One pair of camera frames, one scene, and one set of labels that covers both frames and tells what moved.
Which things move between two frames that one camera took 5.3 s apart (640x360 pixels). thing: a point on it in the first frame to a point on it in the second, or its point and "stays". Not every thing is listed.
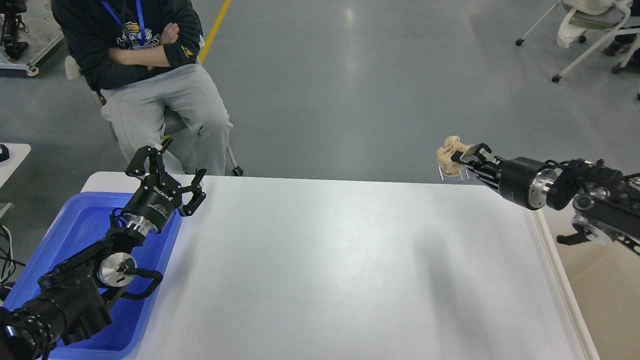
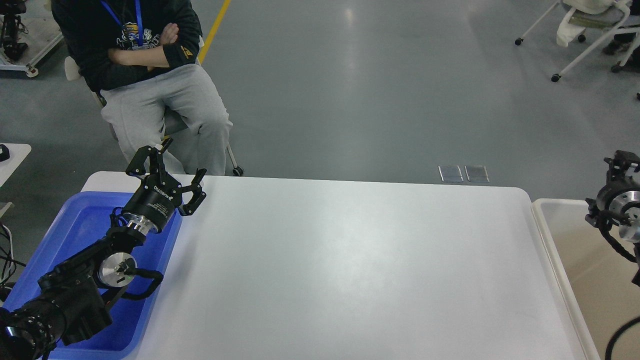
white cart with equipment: x=29 y=29 stays
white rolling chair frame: x=610 y=16 stays
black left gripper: x=153 y=203 stays
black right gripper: x=525 y=181 to x=617 y=182
